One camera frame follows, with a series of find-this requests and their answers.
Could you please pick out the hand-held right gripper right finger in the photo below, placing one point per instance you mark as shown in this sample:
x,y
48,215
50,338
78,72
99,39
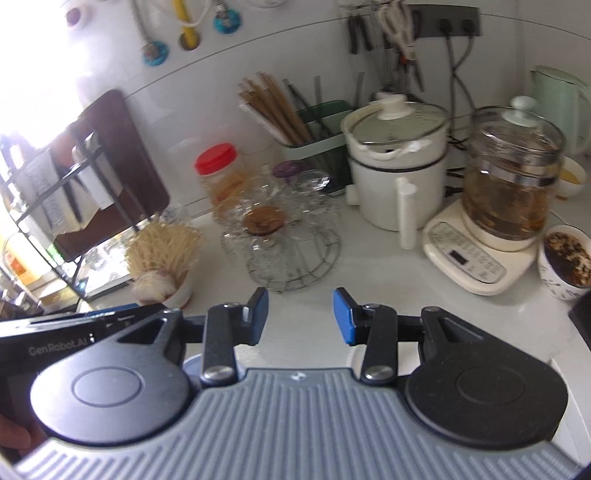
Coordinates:
x,y
344,318

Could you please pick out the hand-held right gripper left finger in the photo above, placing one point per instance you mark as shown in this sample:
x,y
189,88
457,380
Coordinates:
x,y
261,318

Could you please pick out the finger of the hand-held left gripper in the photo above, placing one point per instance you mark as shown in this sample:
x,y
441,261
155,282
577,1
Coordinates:
x,y
113,310

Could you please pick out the person's left hand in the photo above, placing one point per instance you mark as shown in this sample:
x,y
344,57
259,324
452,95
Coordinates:
x,y
16,436

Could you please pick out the garlic bulb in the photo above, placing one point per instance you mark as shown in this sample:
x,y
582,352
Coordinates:
x,y
154,286

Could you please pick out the orange detergent bottle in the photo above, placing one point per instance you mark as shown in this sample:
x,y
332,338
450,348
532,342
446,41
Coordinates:
x,y
18,263

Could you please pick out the glass jar with wooden lid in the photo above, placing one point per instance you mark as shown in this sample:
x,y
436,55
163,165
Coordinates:
x,y
262,221

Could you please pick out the white cloth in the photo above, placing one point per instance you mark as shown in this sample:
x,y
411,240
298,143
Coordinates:
x,y
106,189

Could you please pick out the white electric cooking pot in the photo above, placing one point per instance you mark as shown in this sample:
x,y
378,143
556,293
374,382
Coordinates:
x,y
383,194

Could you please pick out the dark brown cutting board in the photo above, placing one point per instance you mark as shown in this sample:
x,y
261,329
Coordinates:
x,y
138,161

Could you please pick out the purple lid jar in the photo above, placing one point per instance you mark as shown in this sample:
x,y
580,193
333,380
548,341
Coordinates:
x,y
286,168

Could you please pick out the green and white cutlery holder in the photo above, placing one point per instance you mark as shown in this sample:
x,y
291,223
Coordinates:
x,y
318,157

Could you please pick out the black dish rack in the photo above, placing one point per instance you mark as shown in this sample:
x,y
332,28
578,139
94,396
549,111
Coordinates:
x,y
94,147

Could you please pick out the red lid plastic jar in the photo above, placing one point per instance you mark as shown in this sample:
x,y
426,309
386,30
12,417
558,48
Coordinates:
x,y
214,159

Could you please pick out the bundle of wooden chopsticks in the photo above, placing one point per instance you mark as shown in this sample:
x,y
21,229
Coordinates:
x,y
272,108

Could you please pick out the glass kettle on cream base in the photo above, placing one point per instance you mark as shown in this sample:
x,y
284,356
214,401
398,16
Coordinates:
x,y
508,184

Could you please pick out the patterned bowl with food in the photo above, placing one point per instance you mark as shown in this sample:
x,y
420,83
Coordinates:
x,y
554,277

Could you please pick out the bundle of metal cutlery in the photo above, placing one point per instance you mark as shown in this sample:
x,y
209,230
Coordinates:
x,y
317,90

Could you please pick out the small bowl with yellow liquid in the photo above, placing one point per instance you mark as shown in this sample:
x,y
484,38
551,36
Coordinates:
x,y
570,184

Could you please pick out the mint green electric kettle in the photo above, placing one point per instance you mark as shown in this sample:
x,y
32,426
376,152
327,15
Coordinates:
x,y
568,106

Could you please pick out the blue wall pipe cover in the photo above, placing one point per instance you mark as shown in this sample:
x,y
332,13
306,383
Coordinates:
x,y
154,53
226,22

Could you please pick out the dark wall pipe cover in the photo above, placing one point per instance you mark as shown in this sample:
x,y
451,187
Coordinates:
x,y
76,14

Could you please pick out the black wall power strip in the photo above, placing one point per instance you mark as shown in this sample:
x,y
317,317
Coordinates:
x,y
427,14

